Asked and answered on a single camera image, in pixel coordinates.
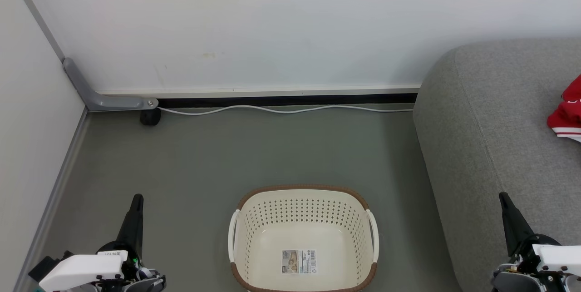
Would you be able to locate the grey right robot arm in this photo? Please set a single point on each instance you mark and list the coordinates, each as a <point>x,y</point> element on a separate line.
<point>522,283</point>

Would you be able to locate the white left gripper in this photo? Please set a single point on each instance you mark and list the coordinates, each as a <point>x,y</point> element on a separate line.
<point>81,267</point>

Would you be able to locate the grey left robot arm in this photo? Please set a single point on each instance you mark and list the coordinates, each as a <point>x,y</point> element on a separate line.
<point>150,283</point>

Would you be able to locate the grey metal partition foot bracket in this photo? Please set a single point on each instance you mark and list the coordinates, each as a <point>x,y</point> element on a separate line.
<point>104,101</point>

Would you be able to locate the red jersey with white stripes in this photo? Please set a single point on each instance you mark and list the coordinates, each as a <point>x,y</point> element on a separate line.
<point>567,117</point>

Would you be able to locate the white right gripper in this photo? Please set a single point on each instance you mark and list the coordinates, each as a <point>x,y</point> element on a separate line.
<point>558,258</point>

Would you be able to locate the paper label sticker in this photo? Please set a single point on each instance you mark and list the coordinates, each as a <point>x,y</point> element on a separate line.
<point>299,261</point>

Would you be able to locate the grey partition frame post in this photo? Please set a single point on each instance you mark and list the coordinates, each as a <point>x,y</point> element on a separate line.
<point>36,12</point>

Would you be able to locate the cream perforated laundry basket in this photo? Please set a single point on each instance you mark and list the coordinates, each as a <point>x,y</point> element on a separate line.
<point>299,210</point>

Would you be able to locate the grey fabric sofa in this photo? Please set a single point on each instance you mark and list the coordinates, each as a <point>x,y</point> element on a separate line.
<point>499,124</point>

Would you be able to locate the black caster wheel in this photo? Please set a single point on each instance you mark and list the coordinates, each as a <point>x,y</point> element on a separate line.
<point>150,117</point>

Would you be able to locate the white and black skirting strip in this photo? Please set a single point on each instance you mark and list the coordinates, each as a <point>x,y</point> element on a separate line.
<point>281,96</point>

